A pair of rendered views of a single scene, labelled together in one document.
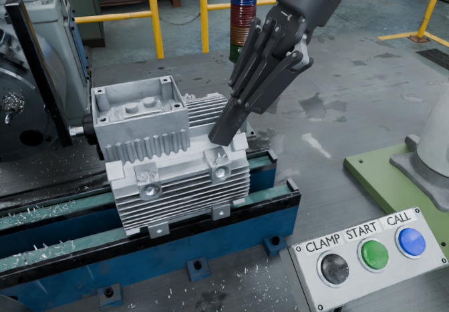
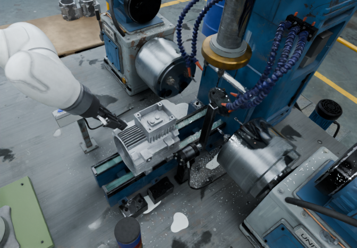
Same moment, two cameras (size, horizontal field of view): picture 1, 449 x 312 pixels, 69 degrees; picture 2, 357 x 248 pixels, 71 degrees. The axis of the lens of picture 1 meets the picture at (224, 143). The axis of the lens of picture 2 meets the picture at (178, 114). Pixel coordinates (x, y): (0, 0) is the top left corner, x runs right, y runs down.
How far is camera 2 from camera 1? 1.05 m
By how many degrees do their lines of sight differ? 88
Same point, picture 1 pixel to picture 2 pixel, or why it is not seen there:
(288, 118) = not seen: outside the picture
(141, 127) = (148, 109)
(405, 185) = (20, 223)
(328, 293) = not seen: hidden behind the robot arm
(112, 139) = (156, 107)
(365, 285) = not seen: hidden behind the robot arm
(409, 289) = (47, 167)
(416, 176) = (10, 227)
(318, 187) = (77, 216)
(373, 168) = (35, 236)
